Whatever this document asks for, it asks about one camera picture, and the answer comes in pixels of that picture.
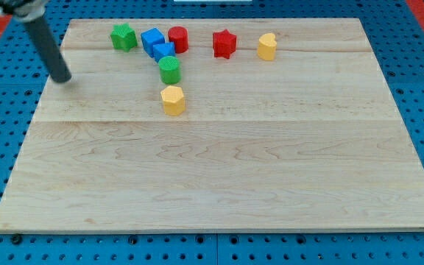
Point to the red star block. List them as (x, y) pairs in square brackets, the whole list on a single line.
[(224, 44)]

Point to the green star block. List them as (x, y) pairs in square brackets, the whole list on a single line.
[(123, 37)]

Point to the yellow hexagon block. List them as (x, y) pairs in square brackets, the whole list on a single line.
[(173, 99)]

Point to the green cylinder block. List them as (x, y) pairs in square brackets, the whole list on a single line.
[(169, 70)]

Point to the blue triangle block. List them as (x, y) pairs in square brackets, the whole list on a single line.
[(161, 50)]

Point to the light wooden board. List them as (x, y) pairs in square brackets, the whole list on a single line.
[(310, 142)]

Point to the red cylinder block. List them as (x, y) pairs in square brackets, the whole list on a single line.
[(178, 35)]

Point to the yellow heart block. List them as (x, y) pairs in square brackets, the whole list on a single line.
[(267, 46)]

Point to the blue cube block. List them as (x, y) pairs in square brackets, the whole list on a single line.
[(150, 38)]

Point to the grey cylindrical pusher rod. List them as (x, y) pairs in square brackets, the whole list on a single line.
[(46, 46)]

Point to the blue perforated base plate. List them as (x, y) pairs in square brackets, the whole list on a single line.
[(396, 32)]

